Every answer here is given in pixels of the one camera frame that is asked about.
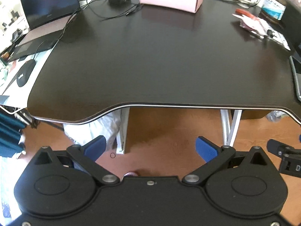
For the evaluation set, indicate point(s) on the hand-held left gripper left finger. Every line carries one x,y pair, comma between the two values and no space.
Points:
96,147

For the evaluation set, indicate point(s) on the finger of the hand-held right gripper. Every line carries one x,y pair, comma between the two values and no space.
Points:
276,147

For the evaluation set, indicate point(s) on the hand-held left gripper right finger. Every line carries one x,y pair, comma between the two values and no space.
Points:
207,148

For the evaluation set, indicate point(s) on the clear plastic packet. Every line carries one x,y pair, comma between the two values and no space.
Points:
267,27

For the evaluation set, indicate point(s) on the white plastic bag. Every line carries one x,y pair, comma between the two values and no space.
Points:
94,127

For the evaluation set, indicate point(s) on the clear plastic bag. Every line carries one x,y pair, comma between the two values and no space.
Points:
276,116

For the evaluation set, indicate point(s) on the white desk leg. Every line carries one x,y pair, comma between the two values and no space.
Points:
123,131
229,127

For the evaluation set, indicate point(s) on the grey tablet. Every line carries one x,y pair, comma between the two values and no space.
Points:
296,80

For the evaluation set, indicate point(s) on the teal cloth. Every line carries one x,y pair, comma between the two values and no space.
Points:
9,134

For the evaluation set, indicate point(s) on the black computer mouse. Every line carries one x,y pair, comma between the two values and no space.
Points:
25,74

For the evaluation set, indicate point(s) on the black box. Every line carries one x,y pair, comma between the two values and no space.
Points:
292,21

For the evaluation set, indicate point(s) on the brown jar with blue label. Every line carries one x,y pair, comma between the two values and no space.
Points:
272,7

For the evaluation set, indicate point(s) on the black laptop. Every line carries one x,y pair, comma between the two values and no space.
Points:
49,2

